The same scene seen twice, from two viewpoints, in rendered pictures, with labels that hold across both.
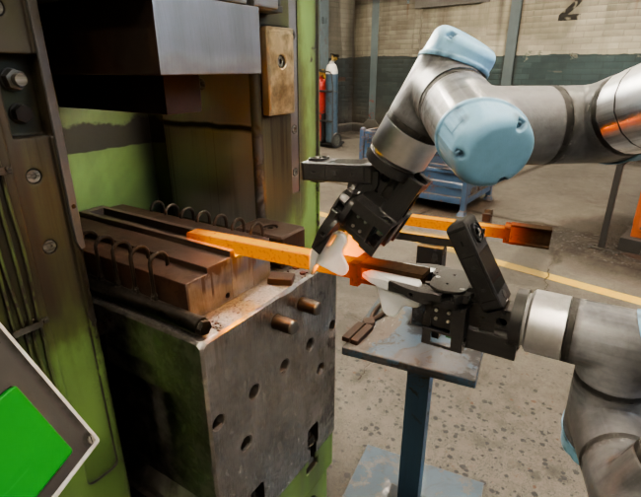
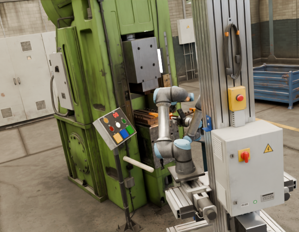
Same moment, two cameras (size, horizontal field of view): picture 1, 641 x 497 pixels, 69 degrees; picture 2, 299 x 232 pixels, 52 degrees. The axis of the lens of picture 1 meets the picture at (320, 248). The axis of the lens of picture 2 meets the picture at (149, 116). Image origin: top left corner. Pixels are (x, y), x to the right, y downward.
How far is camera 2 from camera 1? 2.39 m
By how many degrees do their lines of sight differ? 22
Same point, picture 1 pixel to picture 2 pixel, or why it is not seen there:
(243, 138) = not seen: hidden behind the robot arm
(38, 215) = (128, 110)
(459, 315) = (179, 121)
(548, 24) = not seen: outside the picture
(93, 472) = (134, 152)
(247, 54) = (156, 85)
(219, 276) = (152, 119)
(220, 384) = (152, 135)
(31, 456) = (131, 130)
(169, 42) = (144, 87)
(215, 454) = (152, 147)
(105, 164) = (135, 101)
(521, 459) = not seen: hidden behind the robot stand
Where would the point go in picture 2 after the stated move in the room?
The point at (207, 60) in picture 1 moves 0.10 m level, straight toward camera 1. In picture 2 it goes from (149, 88) to (148, 90)
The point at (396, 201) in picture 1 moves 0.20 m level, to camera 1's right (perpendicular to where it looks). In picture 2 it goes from (172, 107) to (192, 106)
